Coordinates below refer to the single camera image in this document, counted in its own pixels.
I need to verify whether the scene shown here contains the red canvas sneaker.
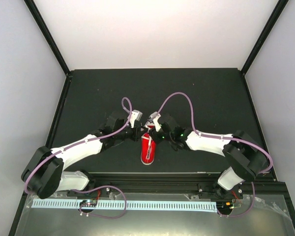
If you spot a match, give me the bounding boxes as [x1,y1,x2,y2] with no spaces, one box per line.
[140,124,158,166]

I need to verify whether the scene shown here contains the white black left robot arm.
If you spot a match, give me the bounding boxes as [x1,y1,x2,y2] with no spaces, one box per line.
[21,110,147,199]

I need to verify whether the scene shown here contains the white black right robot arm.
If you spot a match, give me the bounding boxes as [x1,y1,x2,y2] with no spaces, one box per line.
[148,112,269,198]

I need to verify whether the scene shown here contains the left controller circuit board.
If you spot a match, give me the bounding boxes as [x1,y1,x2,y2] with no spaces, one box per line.
[79,200,97,207]

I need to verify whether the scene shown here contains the controller circuit board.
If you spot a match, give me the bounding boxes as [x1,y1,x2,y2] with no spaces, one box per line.
[79,200,97,207]
[218,202,237,209]

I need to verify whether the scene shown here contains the right controller circuit board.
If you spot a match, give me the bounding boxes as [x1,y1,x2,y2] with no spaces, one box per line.
[218,202,237,209]

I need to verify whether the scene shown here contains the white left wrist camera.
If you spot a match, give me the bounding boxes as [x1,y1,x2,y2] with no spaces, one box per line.
[129,110,143,128]

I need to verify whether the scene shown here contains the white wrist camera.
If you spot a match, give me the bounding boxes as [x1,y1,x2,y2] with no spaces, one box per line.
[129,110,143,128]
[147,112,161,132]

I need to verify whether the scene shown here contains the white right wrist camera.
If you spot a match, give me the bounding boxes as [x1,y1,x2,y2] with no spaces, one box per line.
[147,112,161,132]

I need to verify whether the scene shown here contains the black frame rail left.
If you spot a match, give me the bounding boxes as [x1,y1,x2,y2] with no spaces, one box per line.
[8,71,72,236]

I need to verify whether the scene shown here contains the black frame rail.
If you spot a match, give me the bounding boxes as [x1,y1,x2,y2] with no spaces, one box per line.
[239,71,295,236]
[8,71,72,236]

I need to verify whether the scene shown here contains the black frame rail right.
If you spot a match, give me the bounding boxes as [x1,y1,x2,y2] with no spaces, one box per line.
[239,71,295,236]

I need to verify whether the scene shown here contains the white slotted cable duct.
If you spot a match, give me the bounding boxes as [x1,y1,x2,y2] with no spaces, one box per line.
[31,199,217,213]

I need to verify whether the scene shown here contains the black front mounting rail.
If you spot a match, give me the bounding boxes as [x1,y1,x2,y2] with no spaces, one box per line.
[63,172,286,200]

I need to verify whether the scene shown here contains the black aluminium frame post left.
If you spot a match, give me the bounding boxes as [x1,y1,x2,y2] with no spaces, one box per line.
[24,0,70,76]

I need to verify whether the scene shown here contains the black aluminium frame post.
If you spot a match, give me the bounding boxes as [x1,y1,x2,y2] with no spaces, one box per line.
[241,0,289,76]
[24,0,70,76]

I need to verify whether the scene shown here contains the black aluminium frame post right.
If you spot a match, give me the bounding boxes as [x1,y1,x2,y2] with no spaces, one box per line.
[241,0,289,76]

